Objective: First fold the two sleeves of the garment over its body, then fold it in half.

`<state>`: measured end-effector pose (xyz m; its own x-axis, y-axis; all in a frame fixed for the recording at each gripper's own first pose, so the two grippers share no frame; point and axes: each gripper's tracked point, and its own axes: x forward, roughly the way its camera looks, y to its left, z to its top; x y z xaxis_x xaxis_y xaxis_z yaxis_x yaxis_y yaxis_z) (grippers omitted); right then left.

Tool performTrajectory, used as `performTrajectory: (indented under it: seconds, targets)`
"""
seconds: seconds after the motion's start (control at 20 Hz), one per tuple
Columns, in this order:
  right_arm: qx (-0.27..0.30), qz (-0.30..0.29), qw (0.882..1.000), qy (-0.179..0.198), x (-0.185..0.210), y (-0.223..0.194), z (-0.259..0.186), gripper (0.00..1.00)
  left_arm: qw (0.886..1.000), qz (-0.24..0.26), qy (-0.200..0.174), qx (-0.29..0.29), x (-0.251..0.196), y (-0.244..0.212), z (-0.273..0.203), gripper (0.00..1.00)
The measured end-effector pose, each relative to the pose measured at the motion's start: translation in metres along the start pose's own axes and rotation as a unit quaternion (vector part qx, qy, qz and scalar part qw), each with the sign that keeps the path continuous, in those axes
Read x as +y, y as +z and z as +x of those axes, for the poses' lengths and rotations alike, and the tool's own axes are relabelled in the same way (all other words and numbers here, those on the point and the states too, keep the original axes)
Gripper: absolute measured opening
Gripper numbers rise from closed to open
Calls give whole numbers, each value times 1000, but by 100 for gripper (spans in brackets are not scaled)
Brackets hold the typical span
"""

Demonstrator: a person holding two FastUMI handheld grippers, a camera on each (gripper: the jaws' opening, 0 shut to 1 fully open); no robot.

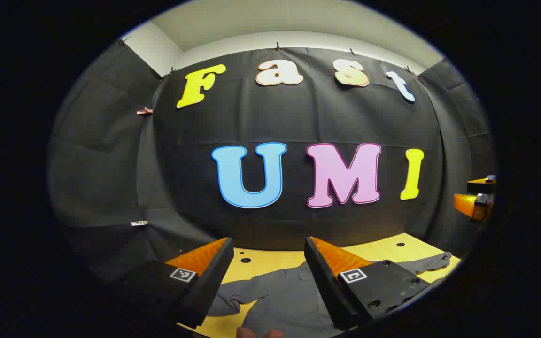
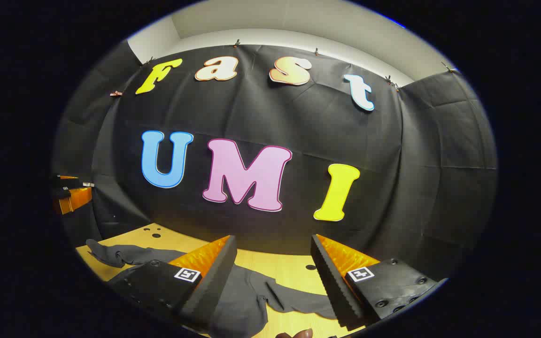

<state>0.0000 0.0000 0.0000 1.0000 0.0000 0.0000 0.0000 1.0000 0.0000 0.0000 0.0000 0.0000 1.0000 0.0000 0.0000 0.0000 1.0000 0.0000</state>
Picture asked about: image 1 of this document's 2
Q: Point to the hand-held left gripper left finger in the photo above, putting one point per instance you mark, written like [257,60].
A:
[214,281]

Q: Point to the grey button shirt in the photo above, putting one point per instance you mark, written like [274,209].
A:
[280,300]

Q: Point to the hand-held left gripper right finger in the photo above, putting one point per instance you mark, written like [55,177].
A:
[324,281]

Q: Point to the small red clip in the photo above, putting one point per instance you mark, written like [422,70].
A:
[144,111]

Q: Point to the small white clip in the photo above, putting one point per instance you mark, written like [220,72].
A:
[139,223]

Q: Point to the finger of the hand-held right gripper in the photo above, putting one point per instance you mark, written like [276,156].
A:
[470,205]
[479,185]

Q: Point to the black backdrop cloth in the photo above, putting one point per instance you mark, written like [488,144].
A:
[251,117]

